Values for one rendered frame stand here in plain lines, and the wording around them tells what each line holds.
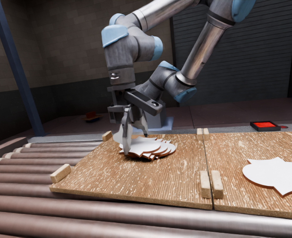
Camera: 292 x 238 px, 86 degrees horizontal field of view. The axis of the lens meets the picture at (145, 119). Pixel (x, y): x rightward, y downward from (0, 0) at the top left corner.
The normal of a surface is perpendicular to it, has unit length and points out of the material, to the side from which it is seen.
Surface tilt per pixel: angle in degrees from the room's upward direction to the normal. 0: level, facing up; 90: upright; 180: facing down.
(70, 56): 90
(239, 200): 0
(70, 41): 90
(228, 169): 0
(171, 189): 0
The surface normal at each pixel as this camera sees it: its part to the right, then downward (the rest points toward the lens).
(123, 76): 0.23, 0.24
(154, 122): -0.26, 0.30
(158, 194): -0.14, -0.95
